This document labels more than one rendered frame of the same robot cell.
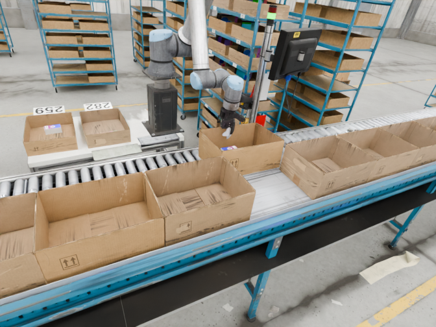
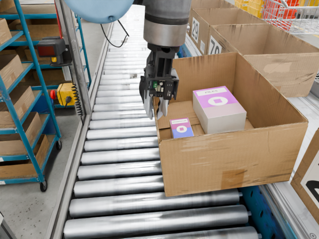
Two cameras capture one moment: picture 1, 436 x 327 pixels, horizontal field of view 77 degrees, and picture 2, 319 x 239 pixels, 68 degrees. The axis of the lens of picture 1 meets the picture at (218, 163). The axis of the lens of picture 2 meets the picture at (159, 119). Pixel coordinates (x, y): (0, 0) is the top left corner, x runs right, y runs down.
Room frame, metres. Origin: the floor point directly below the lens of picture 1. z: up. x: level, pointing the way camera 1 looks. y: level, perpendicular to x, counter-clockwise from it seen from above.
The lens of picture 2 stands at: (1.25, 0.44, 1.32)
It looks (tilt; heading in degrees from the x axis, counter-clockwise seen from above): 35 degrees down; 295
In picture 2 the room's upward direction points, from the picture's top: straight up
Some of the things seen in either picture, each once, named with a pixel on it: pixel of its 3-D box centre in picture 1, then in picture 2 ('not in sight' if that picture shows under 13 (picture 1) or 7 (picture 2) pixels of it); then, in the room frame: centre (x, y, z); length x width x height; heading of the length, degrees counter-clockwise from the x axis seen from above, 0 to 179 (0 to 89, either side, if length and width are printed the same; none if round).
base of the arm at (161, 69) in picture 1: (161, 65); not in sight; (1.91, 0.47, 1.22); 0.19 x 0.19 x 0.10
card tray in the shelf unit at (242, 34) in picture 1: (256, 34); not in sight; (2.65, -0.20, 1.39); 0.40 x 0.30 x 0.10; 29
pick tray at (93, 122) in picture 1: (104, 126); not in sight; (1.72, 0.84, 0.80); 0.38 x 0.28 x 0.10; 32
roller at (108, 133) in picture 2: not in sight; (149, 133); (1.60, -0.23, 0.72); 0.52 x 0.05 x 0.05; 31
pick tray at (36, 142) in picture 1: (51, 132); not in sight; (1.56, 1.13, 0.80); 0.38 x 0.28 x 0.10; 31
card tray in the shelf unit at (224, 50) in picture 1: (228, 46); not in sight; (3.06, 0.03, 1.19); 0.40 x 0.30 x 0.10; 30
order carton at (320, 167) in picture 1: (326, 164); (254, 57); (1.29, -0.60, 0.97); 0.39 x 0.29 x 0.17; 121
